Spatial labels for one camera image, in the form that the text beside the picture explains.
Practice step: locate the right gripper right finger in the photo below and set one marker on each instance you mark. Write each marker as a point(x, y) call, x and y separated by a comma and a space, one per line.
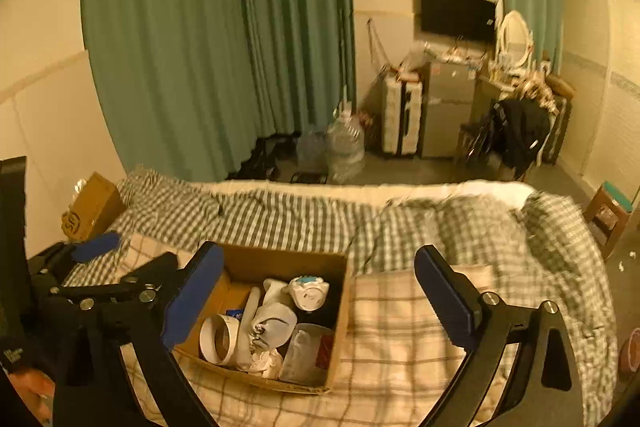
point(543, 387)

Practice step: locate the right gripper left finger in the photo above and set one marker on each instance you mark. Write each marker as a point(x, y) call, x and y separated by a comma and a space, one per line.
point(153, 324)

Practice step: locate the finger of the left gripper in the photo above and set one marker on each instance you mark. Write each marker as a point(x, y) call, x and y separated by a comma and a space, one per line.
point(95, 246)
point(148, 277)

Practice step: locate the white sock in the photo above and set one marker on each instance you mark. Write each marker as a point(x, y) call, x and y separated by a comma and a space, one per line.
point(264, 326)

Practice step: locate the left hand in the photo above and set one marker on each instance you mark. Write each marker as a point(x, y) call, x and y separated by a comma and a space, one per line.
point(34, 387)

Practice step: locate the small cardboard box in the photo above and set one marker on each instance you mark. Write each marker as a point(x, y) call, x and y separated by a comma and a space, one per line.
point(97, 205)

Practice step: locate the crumpled white tissue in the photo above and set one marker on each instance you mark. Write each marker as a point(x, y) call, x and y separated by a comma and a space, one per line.
point(266, 364)

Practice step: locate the open cardboard box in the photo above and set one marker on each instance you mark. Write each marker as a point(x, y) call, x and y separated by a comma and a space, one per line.
point(246, 267)

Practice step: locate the green gingham duvet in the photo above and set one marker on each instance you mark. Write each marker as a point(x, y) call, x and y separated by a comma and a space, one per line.
point(526, 245)

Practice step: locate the clear plastic cup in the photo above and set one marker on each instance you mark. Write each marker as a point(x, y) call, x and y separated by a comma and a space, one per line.
point(308, 357)

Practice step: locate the beige plaid blanket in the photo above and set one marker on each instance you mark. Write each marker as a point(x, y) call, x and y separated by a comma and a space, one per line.
point(395, 360)

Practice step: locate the small wooden stool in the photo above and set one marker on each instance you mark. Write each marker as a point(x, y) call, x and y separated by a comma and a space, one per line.
point(610, 212)

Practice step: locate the large water bottle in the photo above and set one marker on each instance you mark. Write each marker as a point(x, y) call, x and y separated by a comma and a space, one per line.
point(344, 144)

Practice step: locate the large green curtain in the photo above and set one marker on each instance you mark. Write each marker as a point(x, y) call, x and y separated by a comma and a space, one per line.
point(188, 87)

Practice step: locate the black jacket on chair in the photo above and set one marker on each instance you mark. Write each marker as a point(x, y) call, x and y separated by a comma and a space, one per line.
point(520, 128)

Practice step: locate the white suitcase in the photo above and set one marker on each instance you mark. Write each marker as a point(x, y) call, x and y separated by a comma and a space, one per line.
point(402, 110)

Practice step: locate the silver mini fridge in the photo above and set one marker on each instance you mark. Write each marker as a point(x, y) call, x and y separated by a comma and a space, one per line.
point(447, 104)

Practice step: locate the white oval mirror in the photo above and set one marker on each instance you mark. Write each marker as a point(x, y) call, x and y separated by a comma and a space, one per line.
point(515, 42)

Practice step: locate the black television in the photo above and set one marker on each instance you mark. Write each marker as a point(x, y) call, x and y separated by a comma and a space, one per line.
point(468, 20)

